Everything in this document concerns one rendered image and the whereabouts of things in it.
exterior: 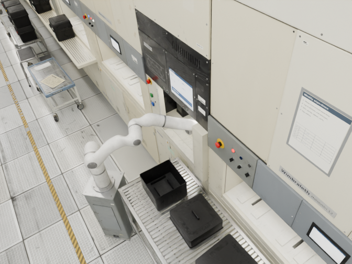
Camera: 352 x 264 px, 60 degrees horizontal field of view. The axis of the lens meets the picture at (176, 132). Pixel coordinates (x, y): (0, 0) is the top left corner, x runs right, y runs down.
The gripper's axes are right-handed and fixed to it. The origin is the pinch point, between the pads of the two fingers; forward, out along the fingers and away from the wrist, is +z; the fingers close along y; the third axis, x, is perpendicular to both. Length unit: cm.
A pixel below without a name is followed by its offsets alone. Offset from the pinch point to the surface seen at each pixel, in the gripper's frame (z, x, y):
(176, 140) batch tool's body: -27, -35, -25
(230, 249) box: -59, -20, 82
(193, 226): -64, -35, 51
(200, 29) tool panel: -32, 89, 19
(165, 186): -59, -45, 5
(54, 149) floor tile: -121, -122, -179
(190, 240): -72, -35, 57
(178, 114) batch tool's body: -6, -35, -52
